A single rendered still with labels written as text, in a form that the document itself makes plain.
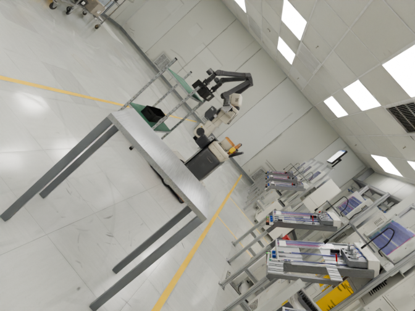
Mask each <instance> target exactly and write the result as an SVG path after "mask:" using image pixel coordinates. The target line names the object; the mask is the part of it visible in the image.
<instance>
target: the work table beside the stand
mask: <svg viewBox="0 0 415 311"><path fill-rule="evenodd" d="M112 124H114V125H113V126H112V127H111V128H110V129H109V130H107V129H108V128H109V127H110V126H111V125H112ZM106 130H107V131H106ZM105 131H106V132H105ZM118 131H120V132H121V133H122V134H123V135H124V136H125V137H126V138H127V139H128V140H129V142H130V143H131V144H132V145H133V146H134V147H135V148H136V150H137V151H138V152H139V153H140V154H141V155H142V156H143V157H144V158H145V159H146V160H147V161H148V162H149V164H150V165H151V166H152V167H153V168H154V169H155V171H157V172H158V174H160V176H161V177H162V178H163V179H164V180H165V181H166V182H167V184H168V185H169V186H170V187H171V188H172V189H173V190H174V191H175V192H176V193H177V194H178V195H179V196H180V198H181V199H182V200H183V201H184V202H185V203H186V204H187V206H186V207H185V208H183V209H182V210H181V211H180V212H179V213H178V214H177V215H175V216H174V217H173V218H171V219H170V220H169V221H168V222H167V223H166V224H165V225H163V226H162V227H161V228H160V229H158V230H157V231H156V232H155V233H154V234H152V235H151V236H150V237H149V238H148V239H147V240H145V241H144V242H143V243H142V244H140V245H139V246H138V247H137V248H136V249H135V250H134V251H132V252H131V253H130V254H129V255H128V256H126V257H125V258H124V259H123V260H121V261H120V262H119V263H118V264H117V265H116V266H115V267H114V268H113V269H112V271H113V272H114V273H115V274H117V273H118V272H120V271H121V270H122V269H123V268H124V267H126V266H127V265H128V264H129V263H130V262H131V261H133V260H134V259H135V258H137V257H138V256H139V255H140V254H141V253H142V252H144V251H145V250H146V249H147V248H148V247H149V246H150V245H152V244H153V243H154V242H156V241H157V240H158V239H159V238H160V237H161V236H163V235H164V234H165V233H166V232H168V231H169V230H170V229H171V228H172V227H173V226H175V225H176V224H177V223H178V222H179V221H180V220H182V219H183V218H184V217H186V216H187V215H188V214H189V213H190V212H191V211H193V212H194V213H195V214H196V217H195V218H193V219H192V220H191V221H189V222H188V223H187V224H186V225H185V226H184V227H182V228H181V229H180V230H178V231H177V232H176V233H175V234H174V235H173V236H171V237H170V238H169V239H168V240H167V241H166V242H164V243H163V244H162V245H161V246H159V247H158V248H157V249H156V250H155V251H153V252H152V253H151V254H150V255H149V256H147V257H146V258H145V259H144V260H142V261H141V262H140V263H139V264H138V265H137V266H135V267H134V268H133V269H132V270H130V271H129V272H128V273H127V274H126V275H125V276H123V277H122V278H121V279H120V280H118V282H116V283H115V284H114V285H112V286H111V287H110V288H109V289H108V290H107V291H105V292H104V293H103V294H101V295H100V296H99V297H98V298H97V299H96V300H94V301H93V302H92V303H91V305H90V306H89V308H90V309H91V310H92V311H96V310H98V309H99V308H100V307H101V306H102V305H104V304H105V303H106V302H107V301H108V300H109V299H111V298H112V297H113V296H115V295H116V294H117V293H118V292H119V291H120V290H122V289H123V288H124V287H126V285H128V284H129V283H130V282H131V281H133V280H134V279H135V278H136V277H137V276H139V275H140V274H141V273H143V272H144V271H145V270H146V269H147V268H148V267H150V266H151V265H152V264H153V263H154V262H155V261H157V260H158V259H159V258H161V257H162V256H163V255H164V254H165V253H166V252H168V251H169V250H170V249H172V248H173V247H174V246H175V245H176V244H178V243H179V242H180V241H181V240H182V239H183V238H185V237H186V236H187V235H189V234H190V233H191V232H192V231H193V230H194V229H196V228H197V227H198V226H200V224H202V223H203V222H204V221H205V220H207V219H208V211H209V201H210V196H211V194H210V192H209V191H208V190H207V189H206V188H205V187H204V186H203V185H202V184H201V183H200V182H199V180H198V179H197V178H196V177H195V176H194V174H192V173H191V172H190V171H189V169H188V168H187V167H186V166H185V165H184V164H183V162H182V161H181V160H180V159H179V158H178V157H177V156H176V155H175V154H174V153H173V152H172V150H171V149H170V148H169V147H168V146H167V145H166V143H165V142H163V140H162V139H161V138H160V137H159V136H158V135H157V134H156V132H155V131H154V130H153V129H152V128H151V127H150V126H149V125H148V124H147V123H146V122H145V120H144V119H143V118H142V117H141V116H140V115H139V113H138V112H137V111H136V110H135V109H134V108H132V109H126V110H121V111H117V112H111V113H110V114H109V115H108V116H107V117H106V118H105V119H104V120H103V121H102V122H101V123H99V124H98V125H97V126H96V127H95V128H94V129H93V130H92V131H90V132H89V133H88V134H87V135H86V136H85V137H84V138H83V139H82V140H81V141H80V142H79V143H78V144H77V145H76V146H75V147H73V148H72V149H71V150H70V151H69V152H68V153H67V154H66V155H65V156H63V158H61V160H60V161H58V163H56V164H55V165H54V166H53V167H52V168H51V169H50V170H49V171H47V172H46V173H45V174H44V175H43V176H42V177H41V178H40V179H39V180H38V181H37V182H36V183H35V184H34V185H33V186H32V187H30V188H29V189H28V190H27V191H26V192H25V193H24V194H23V195H21V196H20V197H19V198H18V199H17V200H16V201H15V202H14V203H13V204H12V205H11V206H10V207H9V208H8V209H7V210H6V211H4V212H3V213H2V214H1V215H0V217H1V218H2V219H3V220H4V221H5V222H6V221H7V220H8V219H10V218H11V217H12V216H13V215H14V214H16V213H17V212H18V211H19V210H20V209H21V208H22V207H23V206H24V205H25V204H26V203H27V202H28V201H29V200H30V199H32V198H33V197H34V196H35V195H36V194H37V193H38V192H40V191H41V190H42V189H43V188H44V187H45V186H46V185H47V184H48V183H49V182H50V181H51V180H52V179H53V178H55V177H56V176H57V175H58V174H59V173H60V172H61V171H62V170H63V169H65V168H66V166H68V164H69V163H71V162H72V161H73V160H74V159H75V158H76V157H77V156H79V155H80V154H81V153H82V152H83V151H84V150H85V149H86V148H87V147H88V146H89V145H90V144H91V143H92V142H93V141H95V140H96V139H97V138H98V137H99V136H100V135H101V134H103V133H104V132H105V134H103V135H102V136H101V137H100V138H99V139H98V140H97V141H96V142H95V143H94V144H92V145H91V146H90V147H89V148H88V149H87V150H86V151H85V152H84V153H83V154H82V155H81V156H80V157H79V158H77V159H76V160H75V161H74V162H73V163H72V164H71V165H69V166H68V167H67V168H66V169H65V170H64V171H63V172H62V173H61V174H60V175H59V176H58V177H57V178H56V179H55V180H53V181H52V182H51V183H50V184H49V185H48V186H47V187H45V188H44V189H43V190H42V192H40V193H39V195H40V196H41V197H42V198H45V197H46V196H47V195H49V194H50V193H51V192H52V191H53V190H54V189H56V188H57V187H58V186H59V185H60V184H61V183H62V182H63V181H64V180H65V179H66V178H67V177H68V176H69V175H71V174H72V173H73V172H74V171H75V170H76V169H77V168H78V167H79V166H81V164H82V163H84V162H85V161H86V160H87V159H88V158H89V157H90V156H92V155H93V154H94V153H95V152H96V151H97V150H98V149H99V148H100V147H101V146H102V145H103V144H104V143H106V142H107V141H108V140H109V139H110V138H111V137H112V136H114V135H115V134H116V133H117V132H118Z"/></svg>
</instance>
